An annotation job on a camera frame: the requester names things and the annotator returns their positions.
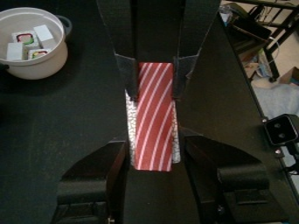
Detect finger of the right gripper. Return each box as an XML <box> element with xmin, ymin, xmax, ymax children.
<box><xmin>173</xmin><ymin>0</ymin><xmax>222</xmax><ymax>101</ymax></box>
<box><xmin>97</xmin><ymin>0</ymin><xmax>141</xmax><ymax>102</ymax></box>

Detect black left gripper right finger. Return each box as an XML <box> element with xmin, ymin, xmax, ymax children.
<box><xmin>182</xmin><ymin>128</ymin><xmax>292</xmax><ymax>224</ymax></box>

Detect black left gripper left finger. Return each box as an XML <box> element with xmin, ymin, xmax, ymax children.
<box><xmin>50</xmin><ymin>139</ymin><xmax>131</xmax><ymax>224</ymax></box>

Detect red striped salmon slice toy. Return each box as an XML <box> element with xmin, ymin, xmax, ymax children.
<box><xmin>133</xmin><ymin>61</ymin><xmax>175</xmax><ymax>172</ymax></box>

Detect white sushi block toy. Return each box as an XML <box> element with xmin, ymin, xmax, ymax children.
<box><xmin>33</xmin><ymin>24</ymin><xmax>57</xmax><ymax>49</ymax></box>
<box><xmin>5</xmin><ymin>42</ymin><xmax>25</xmax><ymax>62</ymax></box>

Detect dark bag with gear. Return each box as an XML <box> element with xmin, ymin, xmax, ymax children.
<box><xmin>225</xmin><ymin>3</ymin><xmax>274</xmax><ymax>56</ymax></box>

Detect brown cardboard box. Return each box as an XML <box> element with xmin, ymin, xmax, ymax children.
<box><xmin>277</xmin><ymin>66</ymin><xmax>299</xmax><ymax>86</ymax></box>

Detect light blue cloth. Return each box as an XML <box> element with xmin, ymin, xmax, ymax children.
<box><xmin>250</xmin><ymin>81</ymin><xmax>299</xmax><ymax>121</ymax></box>

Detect black table-level camera box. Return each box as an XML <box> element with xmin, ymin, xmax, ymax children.
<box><xmin>263</xmin><ymin>113</ymin><xmax>299</xmax><ymax>147</ymax></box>

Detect black metal frame chair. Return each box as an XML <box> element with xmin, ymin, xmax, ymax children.
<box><xmin>229</xmin><ymin>0</ymin><xmax>299</xmax><ymax>83</ymax></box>

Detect white toy pot grey handles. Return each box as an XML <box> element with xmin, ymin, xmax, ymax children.
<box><xmin>0</xmin><ymin>7</ymin><xmax>74</xmax><ymax>81</ymax></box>

